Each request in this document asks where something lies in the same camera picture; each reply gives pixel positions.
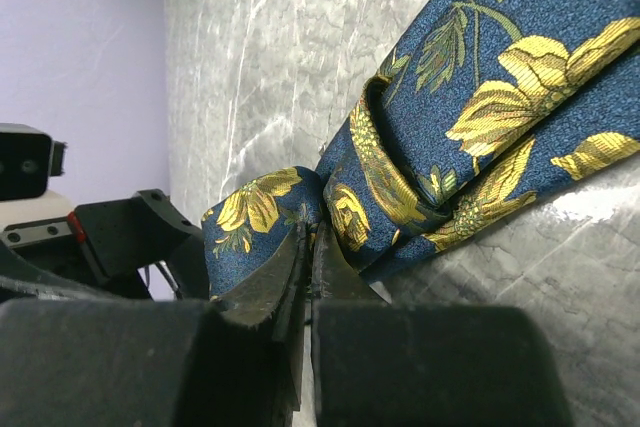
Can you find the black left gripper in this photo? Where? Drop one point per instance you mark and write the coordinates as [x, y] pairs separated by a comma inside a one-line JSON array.
[[115, 240]]

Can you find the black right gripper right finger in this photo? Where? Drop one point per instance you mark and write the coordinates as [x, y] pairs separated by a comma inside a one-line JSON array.
[[382, 364]]

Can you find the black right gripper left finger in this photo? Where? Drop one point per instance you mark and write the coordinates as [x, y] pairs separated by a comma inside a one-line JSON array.
[[233, 361]]

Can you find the blue floral yellow tie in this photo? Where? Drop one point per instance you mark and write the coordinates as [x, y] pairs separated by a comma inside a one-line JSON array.
[[481, 108]]

